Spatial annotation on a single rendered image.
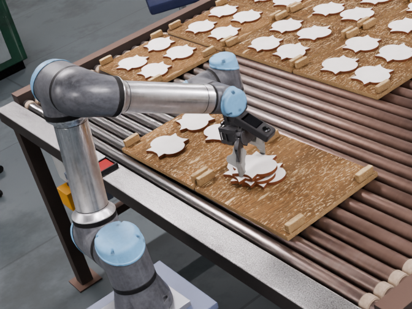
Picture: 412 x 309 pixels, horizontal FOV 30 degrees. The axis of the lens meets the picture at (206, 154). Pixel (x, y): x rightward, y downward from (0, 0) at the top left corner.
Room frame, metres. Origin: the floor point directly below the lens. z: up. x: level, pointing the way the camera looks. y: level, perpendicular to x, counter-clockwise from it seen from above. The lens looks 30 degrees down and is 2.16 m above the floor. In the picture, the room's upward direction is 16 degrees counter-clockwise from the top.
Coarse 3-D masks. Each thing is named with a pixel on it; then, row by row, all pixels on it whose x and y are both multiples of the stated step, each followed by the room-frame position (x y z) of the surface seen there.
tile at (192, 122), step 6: (186, 114) 2.40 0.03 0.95; (192, 114) 2.39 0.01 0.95; (198, 114) 2.37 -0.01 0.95; (204, 114) 2.36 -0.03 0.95; (180, 120) 2.37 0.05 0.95; (186, 120) 2.35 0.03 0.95; (192, 120) 2.34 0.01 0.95; (198, 120) 2.33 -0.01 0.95; (204, 120) 2.32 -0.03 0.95; (210, 120) 2.31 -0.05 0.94; (186, 126) 2.31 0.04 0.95; (192, 126) 2.30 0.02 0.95; (198, 126) 2.29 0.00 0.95; (204, 126) 2.28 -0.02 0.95
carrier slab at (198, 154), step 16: (160, 128) 2.37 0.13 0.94; (176, 128) 2.34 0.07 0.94; (144, 144) 2.29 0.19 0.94; (192, 144) 2.20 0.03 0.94; (208, 144) 2.17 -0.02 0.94; (144, 160) 2.19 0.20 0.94; (160, 160) 2.16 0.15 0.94; (176, 160) 2.13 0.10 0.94; (192, 160) 2.10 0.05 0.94; (208, 160) 2.07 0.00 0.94; (224, 160) 2.05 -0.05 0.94; (176, 176) 2.03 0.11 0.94
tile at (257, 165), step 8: (256, 152) 1.96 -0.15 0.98; (248, 160) 1.93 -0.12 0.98; (256, 160) 1.92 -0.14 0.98; (264, 160) 1.91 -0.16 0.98; (272, 160) 1.90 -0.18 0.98; (248, 168) 1.89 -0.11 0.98; (256, 168) 1.88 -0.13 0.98; (264, 168) 1.87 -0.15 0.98; (272, 168) 1.85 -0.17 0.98; (232, 176) 1.89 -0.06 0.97; (248, 176) 1.85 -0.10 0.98; (256, 176) 1.85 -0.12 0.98; (264, 176) 1.84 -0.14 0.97
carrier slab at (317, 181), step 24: (288, 144) 2.04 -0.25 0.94; (288, 168) 1.91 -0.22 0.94; (312, 168) 1.87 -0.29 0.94; (336, 168) 1.84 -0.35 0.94; (360, 168) 1.80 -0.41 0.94; (216, 192) 1.89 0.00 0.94; (240, 192) 1.85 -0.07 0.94; (264, 192) 1.82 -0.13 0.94; (288, 192) 1.79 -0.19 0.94; (312, 192) 1.75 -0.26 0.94; (336, 192) 1.72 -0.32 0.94; (264, 216) 1.70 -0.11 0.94; (288, 216) 1.67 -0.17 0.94; (312, 216) 1.65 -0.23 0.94; (288, 240) 1.59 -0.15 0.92
